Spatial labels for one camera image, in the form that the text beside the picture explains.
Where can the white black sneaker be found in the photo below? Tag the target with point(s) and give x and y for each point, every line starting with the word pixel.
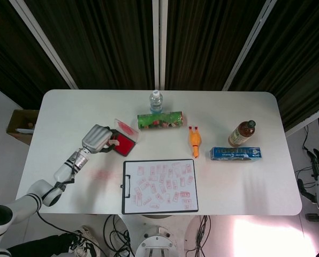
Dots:
pixel 84 239

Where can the white partition rail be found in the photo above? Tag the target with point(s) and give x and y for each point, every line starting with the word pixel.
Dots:
pixel 306 121

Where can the brown cardboard box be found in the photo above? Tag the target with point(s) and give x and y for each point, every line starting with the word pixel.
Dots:
pixel 16 119

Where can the yellow rubber chicken toy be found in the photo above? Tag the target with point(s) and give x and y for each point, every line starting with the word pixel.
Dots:
pixel 195 140

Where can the black trouser leg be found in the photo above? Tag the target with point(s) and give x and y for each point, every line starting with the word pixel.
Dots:
pixel 41 246

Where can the clear water bottle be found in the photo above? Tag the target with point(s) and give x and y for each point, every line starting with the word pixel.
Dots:
pixel 156 103

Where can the red ink pad case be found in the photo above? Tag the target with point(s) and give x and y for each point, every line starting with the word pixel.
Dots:
pixel 127 146

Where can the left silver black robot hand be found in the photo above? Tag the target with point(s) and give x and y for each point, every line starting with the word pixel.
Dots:
pixel 95 139

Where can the brown tea bottle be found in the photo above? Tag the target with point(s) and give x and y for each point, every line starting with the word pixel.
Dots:
pixel 241 134

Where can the white paper with red stamps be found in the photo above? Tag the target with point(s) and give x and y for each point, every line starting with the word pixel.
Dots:
pixel 162 199

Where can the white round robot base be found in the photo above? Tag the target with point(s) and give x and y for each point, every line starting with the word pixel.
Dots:
pixel 155 241

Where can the white partition post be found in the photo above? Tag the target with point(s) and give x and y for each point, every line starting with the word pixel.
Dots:
pixel 44 44
pixel 164 45
pixel 155 45
pixel 249 45

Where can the blue rectangular box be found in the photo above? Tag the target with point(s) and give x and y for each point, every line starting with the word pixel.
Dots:
pixel 234 154

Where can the green printed roll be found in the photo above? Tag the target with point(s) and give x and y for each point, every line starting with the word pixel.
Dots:
pixel 159 121

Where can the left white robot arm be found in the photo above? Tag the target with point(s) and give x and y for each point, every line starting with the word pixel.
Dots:
pixel 33 194

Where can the white flat item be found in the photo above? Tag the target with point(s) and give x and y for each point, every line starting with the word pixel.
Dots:
pixel 24 130

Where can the black clipboard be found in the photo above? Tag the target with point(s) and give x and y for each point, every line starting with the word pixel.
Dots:
pixel 127 187

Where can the dark ribbed partition panel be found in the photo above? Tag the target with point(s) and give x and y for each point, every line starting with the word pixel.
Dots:
pixel 202 40
pixel 103 40
pixel 9 53
pixel 296 53

